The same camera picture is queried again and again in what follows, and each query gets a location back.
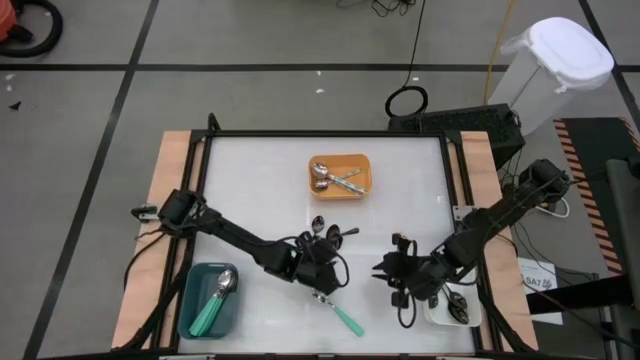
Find dark gray post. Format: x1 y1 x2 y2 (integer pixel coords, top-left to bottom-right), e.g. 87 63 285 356
605 157 640 360

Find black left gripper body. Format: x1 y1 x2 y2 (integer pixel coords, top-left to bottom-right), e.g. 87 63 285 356
294 251 348 296

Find orange vacuum cleaner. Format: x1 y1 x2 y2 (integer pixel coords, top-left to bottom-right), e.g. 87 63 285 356
0 0 19 44

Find yellow plug with white cable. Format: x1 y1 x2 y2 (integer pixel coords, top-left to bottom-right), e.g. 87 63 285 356
535 197 571 220

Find black beam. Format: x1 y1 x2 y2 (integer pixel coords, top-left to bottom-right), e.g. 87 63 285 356
524 287 635 317

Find white paper label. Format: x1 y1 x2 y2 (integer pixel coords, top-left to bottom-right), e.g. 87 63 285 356
518 256 565 327

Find orange plastic bin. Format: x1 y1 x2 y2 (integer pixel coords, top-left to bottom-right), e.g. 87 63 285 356
307 152 374 202

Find black coiled cable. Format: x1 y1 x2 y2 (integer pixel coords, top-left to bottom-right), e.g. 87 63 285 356
384 0 430 119

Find white trash can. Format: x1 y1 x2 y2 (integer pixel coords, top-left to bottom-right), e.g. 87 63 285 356
487 16 616 137

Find green-handled silver spoon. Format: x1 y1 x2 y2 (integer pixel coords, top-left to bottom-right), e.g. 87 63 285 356
312 292 366 338
195 272 238 336
188 272 236 338
192 272 237 337
199 272 239 335
203 269 239 331

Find black vacuum hose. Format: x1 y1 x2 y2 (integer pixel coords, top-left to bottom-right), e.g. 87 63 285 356
0 0 65 58

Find black diagonal frame strut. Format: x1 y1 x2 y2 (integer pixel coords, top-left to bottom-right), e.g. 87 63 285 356
119 239 194 351
475 279 534 354

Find tangled black cables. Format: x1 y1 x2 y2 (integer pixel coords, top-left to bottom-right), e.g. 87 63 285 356
335 0 417 19

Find black computer case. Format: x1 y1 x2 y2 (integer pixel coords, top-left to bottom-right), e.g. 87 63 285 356
387 103 527 170

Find teal plastic bin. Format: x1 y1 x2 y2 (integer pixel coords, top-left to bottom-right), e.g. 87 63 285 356
178 262 241 342

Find hazard striped black mat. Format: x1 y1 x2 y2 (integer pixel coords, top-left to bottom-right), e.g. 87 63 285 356
552 117 640 276

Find yellow cable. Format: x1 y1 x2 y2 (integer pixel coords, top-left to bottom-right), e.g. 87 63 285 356
482 0 517 106

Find white plastic bin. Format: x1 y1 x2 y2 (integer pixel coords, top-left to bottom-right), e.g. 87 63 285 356
422 277 483 329

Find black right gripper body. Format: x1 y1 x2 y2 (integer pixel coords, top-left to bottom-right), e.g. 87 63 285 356
391 232 450 311

